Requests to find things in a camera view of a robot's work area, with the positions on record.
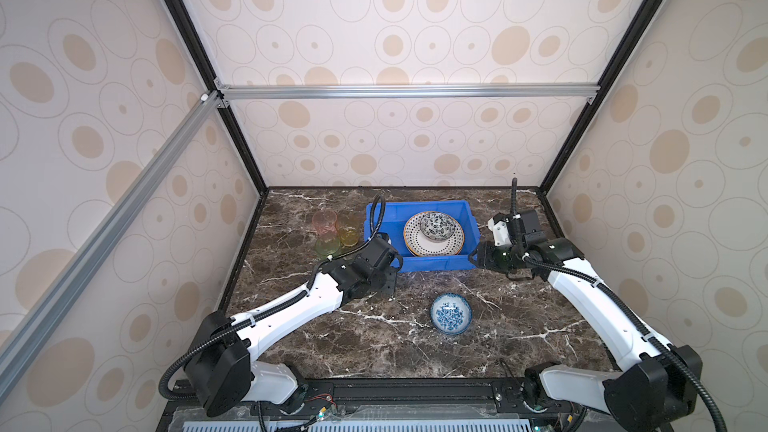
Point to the dotted yellow rim plate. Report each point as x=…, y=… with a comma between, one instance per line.
x=420, y=246

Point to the left diagonal aluminium frame bar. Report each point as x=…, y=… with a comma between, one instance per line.
x=47, y=314

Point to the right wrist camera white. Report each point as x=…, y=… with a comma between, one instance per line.
x=499, y=227

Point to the green floral ceramic bowl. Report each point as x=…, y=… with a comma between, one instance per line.
x=437, y=226

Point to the yellow transparent cup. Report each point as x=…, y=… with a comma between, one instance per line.
x=349, y=226

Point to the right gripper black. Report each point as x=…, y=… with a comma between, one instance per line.
x=484, y=257

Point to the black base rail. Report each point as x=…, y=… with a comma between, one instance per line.
x=406, y=404

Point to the blue floral ceramic bowl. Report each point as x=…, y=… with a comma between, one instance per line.
x=451, y=314

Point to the green transparent cup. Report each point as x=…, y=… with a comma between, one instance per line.
x=327, y=244

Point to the horizontal aluminium frame bar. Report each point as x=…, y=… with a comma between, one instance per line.
x=423, y=91

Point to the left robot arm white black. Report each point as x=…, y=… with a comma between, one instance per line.
x=222, y=367

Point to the pink transparent cup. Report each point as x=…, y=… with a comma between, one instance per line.
x=324, y=222

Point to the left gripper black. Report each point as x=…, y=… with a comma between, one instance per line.
x=392, y=273

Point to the blue plastic bin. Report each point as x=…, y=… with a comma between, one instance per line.
x=397, y=213

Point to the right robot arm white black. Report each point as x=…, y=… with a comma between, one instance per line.
x=656, y=382

